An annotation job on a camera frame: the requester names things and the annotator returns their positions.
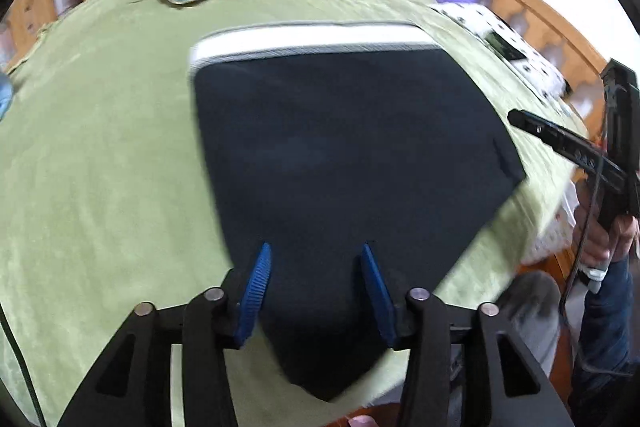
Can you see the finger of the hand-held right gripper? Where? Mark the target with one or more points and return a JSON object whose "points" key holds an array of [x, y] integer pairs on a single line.
{"points": [[550, 134]]}

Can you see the person's right forearm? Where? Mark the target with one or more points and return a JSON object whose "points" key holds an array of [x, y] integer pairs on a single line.
{"points": [[605, 332]]}

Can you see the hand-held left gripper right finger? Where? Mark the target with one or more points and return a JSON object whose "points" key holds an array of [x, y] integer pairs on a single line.
{"points": [[377, 297]]}

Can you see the grey fuzzy cloth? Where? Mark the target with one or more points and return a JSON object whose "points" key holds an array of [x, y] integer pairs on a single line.
{"points": [[530, 307]]}

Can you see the light blue fleece blanket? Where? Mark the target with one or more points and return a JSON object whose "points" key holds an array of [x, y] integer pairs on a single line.
{"points": [[4, 97]]}

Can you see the green bed blanket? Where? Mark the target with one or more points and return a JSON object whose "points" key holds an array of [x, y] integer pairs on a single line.
{"points": [[100, 182]]}

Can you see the black pants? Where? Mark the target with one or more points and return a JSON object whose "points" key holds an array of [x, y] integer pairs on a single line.
{"points": [[350, 157]]}

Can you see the person's right hand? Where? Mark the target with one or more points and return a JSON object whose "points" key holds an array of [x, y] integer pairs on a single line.
{"points": [[595, 242]]}

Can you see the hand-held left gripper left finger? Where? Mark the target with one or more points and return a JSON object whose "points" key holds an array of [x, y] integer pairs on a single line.
{"points": [[257, 287]]}

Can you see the wooden bed frame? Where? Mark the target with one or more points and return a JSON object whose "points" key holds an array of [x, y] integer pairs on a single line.
{"points": [[530, 14]]}

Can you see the white star print pillow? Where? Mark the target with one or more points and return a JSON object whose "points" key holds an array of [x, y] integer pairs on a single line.
{"points": [[480, 19]]}

